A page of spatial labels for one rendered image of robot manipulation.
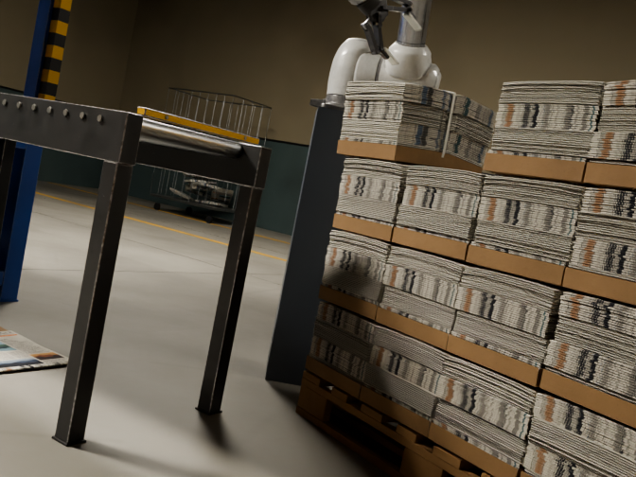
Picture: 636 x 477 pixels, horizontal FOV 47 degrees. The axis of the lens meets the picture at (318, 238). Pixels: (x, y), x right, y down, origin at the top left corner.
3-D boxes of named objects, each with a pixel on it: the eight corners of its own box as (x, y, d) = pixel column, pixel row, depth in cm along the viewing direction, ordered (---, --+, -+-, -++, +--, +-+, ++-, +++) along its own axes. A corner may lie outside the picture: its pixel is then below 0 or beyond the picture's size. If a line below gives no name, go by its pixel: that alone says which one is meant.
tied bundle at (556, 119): (572, 196, 203) (590, 114, 202) (673, 210, 180) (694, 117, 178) (481, 172, 181) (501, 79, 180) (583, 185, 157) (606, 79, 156)
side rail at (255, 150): (265, 189, 214) (273, 149, 214) (254, 187, 210) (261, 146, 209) (2, 134, 288) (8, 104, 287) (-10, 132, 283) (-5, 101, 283)
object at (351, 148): (374, 158, 240) (376, 145, 240) (434, 166, 217) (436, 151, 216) (335, 152, 231) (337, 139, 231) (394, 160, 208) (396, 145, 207)
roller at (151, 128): (246, 157, 213) (244, 141, 214) (121, 129, 174) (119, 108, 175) (233, 161, 216) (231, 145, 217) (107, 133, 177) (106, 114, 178)
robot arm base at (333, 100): (308, 109, 277) (310, 95, 276) (364, 121, 278) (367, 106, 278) (309, 104, 258) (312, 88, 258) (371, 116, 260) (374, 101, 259)
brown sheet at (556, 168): (572, 193, 203) (575, 178, 203) (671, 206, 180) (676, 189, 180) (481, 169, 181) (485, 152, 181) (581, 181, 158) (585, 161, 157)
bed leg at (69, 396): (86, 442, 177) (135, 166, 173) (66, 447, 172) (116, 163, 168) (71, 433, 180) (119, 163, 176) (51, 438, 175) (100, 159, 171)
